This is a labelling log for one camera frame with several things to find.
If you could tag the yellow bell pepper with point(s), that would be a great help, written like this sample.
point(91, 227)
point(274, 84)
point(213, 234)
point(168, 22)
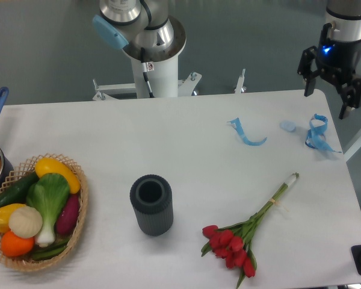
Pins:
point(5, 213)

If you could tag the red tulip bouquet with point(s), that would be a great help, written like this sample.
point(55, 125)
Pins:
point(233, 243)

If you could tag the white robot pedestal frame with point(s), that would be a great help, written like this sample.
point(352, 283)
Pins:
point(151, 80)

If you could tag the white garlic bulb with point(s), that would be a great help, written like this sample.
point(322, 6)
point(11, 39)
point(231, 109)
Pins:
point(25, 222)

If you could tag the white frame bar right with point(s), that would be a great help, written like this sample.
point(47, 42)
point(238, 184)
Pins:
point(353, 146)

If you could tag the light blue round cap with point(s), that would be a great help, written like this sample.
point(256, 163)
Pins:
point(288, 126)

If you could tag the woven wicker basket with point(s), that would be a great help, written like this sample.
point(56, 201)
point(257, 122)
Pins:
point(27, 263)

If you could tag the green bok choy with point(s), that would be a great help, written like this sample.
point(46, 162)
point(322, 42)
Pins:
point(48, 196)

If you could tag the purple sweet potato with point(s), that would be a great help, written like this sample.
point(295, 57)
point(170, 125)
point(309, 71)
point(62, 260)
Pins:
point(69, 215)

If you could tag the tangled blue ribbon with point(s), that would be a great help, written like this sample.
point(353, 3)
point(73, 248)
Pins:
point(315, 137)

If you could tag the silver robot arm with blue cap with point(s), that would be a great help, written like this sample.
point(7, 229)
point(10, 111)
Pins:
point(144, 30)

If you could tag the dark green cucumber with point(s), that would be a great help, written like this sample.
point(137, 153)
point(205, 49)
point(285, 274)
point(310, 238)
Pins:
point(16, 193)

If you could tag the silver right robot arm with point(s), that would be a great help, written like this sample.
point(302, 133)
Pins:
point(345, 18)

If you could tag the short blue ribbon strip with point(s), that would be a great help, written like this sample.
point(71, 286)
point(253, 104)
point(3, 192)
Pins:
point(237, 126)

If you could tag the dark grey ribbed vase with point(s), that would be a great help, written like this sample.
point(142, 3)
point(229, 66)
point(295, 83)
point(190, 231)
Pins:
point(152, 201)

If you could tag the green vegetable under basket items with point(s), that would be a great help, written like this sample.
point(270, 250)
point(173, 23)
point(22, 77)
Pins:
point(49, 252)

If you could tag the orange fruit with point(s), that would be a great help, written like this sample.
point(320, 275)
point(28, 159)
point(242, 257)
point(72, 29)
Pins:
point(14, 246)

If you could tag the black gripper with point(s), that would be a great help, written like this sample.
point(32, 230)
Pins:
point(336, 61)

